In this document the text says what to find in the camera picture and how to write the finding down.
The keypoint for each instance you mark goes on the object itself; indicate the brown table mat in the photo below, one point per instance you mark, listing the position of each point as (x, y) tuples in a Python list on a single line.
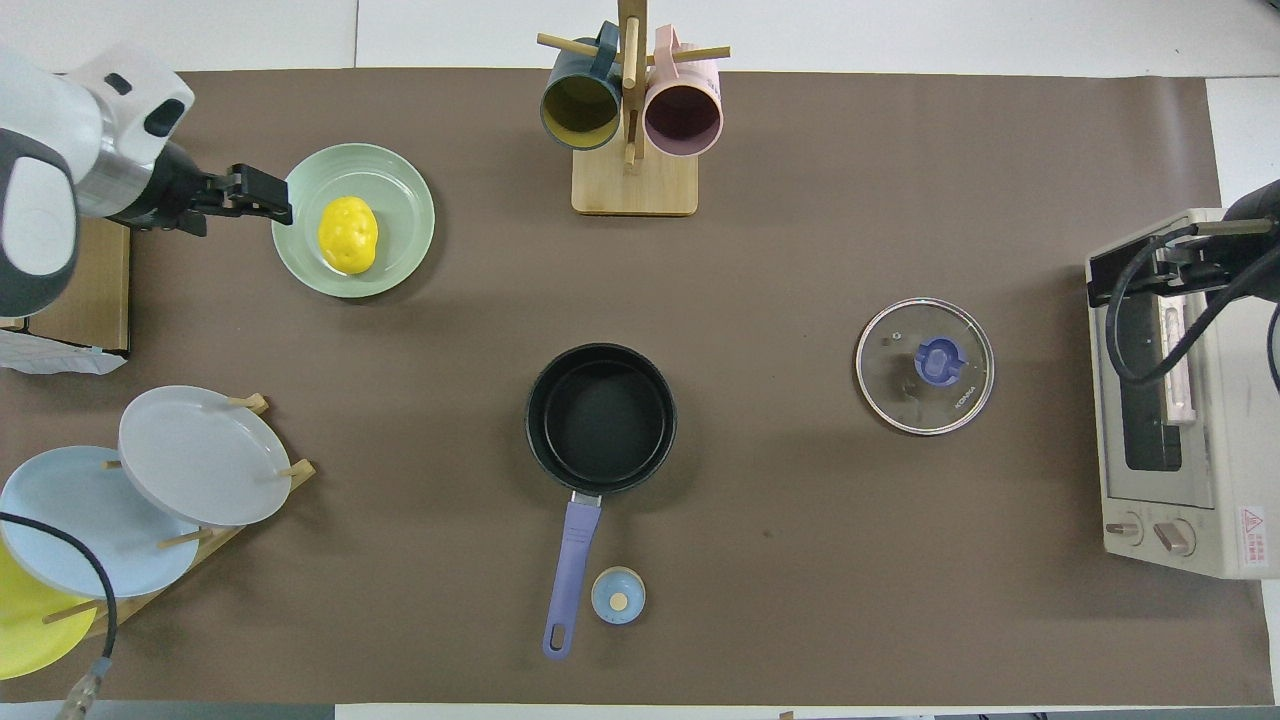
[(850, 550)]

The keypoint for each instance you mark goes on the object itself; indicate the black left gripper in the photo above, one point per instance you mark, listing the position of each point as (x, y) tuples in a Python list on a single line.
[(165, 190)]

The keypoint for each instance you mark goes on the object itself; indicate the wooden plate rack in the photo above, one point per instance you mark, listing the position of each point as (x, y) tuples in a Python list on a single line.
[(130, 608)]

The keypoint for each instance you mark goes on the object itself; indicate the grey plate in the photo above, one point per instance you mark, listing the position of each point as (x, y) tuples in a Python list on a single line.
[(200, 455)]

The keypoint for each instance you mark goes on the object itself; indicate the wooden mug tree stand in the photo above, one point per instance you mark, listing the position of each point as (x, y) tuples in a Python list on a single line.
[(635, 190)]

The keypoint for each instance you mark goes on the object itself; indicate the white patterned cloth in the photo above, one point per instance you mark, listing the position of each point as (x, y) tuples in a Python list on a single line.
[(50, 352)]

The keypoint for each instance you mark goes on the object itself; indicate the dark blue mug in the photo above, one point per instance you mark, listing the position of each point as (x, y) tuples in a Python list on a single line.
[(580, 105)]

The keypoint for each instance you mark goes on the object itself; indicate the pink mug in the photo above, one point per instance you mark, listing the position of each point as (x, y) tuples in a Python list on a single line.
[(683, 115)]

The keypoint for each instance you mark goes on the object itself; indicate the yellow potato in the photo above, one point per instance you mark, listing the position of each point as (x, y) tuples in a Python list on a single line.
[(348, 235)]

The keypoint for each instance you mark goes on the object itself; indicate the light blue plate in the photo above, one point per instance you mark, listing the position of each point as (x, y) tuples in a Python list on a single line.
[(60, 500)]

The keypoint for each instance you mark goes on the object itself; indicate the green plate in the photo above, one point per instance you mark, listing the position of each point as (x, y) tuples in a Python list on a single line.
[(400, 195)]

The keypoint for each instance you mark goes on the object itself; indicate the glass lid with purple knob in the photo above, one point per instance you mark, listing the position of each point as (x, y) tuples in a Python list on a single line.
[(938, 362)]

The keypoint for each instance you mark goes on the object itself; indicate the beige toaster oven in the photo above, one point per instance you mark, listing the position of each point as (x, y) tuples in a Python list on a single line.
[(1220, 480)]

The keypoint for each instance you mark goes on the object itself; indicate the yellow plate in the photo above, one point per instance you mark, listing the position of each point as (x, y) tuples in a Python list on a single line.
[(25, 640)]

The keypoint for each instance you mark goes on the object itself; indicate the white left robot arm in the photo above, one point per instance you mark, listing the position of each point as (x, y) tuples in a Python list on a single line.
[(40, 200)]

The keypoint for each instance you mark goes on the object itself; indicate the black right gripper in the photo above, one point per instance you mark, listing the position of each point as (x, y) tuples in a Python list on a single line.
[(1258, 205)]

